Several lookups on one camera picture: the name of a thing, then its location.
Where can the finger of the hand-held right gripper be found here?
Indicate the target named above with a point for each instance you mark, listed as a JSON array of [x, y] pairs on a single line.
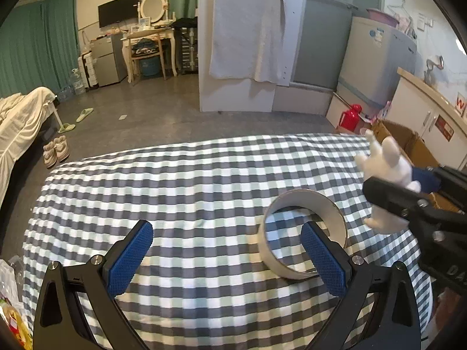
[[425, 178], [394, 195]]

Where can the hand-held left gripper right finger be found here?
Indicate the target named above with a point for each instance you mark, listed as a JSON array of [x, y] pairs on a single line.
[[324, 266]]

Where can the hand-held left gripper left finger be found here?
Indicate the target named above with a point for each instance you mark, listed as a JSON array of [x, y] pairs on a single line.
[[127, 262]]

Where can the cardboard box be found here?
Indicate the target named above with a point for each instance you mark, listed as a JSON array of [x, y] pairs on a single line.
[[423, 153]]

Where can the grey tape roll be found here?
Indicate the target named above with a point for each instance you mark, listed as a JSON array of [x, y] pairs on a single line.
[[281, 264]]

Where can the red cabinet sticker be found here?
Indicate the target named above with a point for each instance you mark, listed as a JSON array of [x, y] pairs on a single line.
[[444, 127]]

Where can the white cabinet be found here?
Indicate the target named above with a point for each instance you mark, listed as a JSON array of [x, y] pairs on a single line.
[[412, 105]]

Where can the red thermos jug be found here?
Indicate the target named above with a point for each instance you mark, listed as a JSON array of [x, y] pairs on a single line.
[[350, 118]]

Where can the grey checked tablecloth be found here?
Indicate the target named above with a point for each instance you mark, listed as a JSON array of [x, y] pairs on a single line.
[[182, 189]]

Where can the metal faucet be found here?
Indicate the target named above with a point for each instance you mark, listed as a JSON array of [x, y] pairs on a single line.
[[434, 65]]

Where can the grey washing machine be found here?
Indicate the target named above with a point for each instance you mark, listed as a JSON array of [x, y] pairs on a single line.
[[375, 65]]

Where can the plastic bag of rubbish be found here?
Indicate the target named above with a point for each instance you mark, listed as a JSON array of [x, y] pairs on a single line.
[[11, 310]]

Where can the green slipper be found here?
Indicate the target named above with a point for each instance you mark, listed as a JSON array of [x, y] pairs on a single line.
[[85, 115], [66, 128]]

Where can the frosted glass door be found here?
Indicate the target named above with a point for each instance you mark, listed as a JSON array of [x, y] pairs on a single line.
[[328, 43]]

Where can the bed with white sheet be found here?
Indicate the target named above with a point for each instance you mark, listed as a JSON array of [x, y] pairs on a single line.
[[22, 135]]

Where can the pink basin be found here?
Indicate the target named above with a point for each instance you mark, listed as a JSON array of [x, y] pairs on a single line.
[[383, 16]]

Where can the small water bottles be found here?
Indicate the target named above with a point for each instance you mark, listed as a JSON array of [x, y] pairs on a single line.
[[65, 94]]

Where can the large water jug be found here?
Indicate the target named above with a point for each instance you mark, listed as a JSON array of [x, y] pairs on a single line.
[[77, 84]]

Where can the wooden chair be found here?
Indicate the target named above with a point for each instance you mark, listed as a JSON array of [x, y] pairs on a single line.
[[133, 69]]

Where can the teal bucket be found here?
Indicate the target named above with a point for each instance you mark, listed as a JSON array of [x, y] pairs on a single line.
[[149, 68]]

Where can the white suitcase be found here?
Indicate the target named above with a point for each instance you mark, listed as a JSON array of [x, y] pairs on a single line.
[[87, 71]]

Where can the grey mini fridge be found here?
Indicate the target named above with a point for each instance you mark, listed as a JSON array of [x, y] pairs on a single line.
[[107, 62]]

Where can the clothes on chair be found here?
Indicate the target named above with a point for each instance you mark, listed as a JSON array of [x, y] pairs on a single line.
[[145, 51]]

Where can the white hanging garment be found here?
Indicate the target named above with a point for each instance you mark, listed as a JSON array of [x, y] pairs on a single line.
[[244, 25]]

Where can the cream dressing table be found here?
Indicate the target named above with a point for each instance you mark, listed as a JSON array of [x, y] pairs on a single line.
[[168, 36]]

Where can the narrow green curtain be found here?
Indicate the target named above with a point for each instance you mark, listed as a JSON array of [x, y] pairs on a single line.
[[60, 36]]

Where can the wide green curtain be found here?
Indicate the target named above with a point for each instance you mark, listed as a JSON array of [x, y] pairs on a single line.
[[18, 51]]

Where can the black bag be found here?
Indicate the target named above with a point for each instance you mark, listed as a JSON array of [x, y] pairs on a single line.
[[184, 23]]

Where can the black television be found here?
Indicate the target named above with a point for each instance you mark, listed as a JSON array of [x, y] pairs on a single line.
[[118, 10]]

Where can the oval white mirror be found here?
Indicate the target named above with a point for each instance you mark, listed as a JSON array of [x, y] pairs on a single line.
[[153, 7]]

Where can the white wall socket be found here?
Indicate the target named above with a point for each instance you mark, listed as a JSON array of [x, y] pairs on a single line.
[[425, 22]]

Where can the wall hanger with pink items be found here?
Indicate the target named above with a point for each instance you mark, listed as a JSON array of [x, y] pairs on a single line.
[[403, 16]]

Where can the small photo frame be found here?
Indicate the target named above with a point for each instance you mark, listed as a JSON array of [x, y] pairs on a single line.
[[144, 22]]

